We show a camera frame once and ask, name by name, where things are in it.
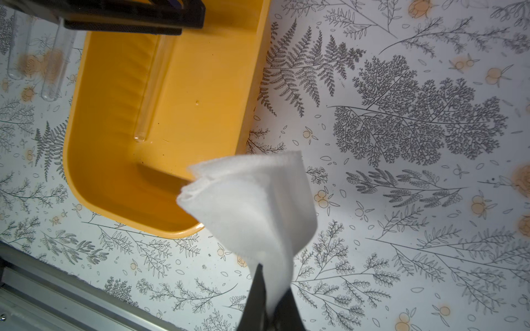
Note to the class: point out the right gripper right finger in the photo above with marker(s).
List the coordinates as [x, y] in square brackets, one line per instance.
[287, 316]

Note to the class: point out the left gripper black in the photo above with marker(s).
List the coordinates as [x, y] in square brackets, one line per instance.
[151, 17]

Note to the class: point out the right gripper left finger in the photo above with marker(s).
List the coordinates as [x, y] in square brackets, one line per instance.
[254, 317]

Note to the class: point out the test tube blue cap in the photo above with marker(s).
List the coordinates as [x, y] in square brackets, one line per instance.
[18, 54]
[58, 60]
[155, 81]

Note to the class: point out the yellow plastic tray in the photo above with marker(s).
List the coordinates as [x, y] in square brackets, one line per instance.
[204, 112]

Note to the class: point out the white wipe cloth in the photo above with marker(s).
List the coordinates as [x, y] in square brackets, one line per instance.
[260, 207]

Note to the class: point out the aluminium mounting rail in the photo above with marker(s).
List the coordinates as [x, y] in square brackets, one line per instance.
[36, 296]

